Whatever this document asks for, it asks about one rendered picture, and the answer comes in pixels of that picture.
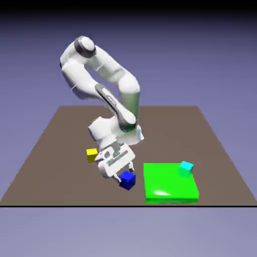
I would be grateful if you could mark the small cyan cube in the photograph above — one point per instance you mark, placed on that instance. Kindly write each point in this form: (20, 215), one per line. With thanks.
(186, 169)

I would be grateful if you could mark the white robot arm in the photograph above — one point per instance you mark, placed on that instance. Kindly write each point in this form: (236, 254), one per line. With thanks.
(84, 80)

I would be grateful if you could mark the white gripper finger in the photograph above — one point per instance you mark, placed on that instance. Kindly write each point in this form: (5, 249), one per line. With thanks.
(131, 166)
(117, 177)

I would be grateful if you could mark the small blue cube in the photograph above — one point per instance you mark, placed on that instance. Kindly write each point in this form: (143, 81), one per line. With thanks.
(127, 180)

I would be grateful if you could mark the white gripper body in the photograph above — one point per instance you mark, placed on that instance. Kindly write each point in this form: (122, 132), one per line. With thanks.
(116, 162)

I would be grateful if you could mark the small yellow cube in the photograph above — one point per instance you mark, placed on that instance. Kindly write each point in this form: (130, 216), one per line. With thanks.
(91, 155)

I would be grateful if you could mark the large green box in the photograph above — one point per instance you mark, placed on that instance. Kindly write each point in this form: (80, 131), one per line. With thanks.
(168, 182)

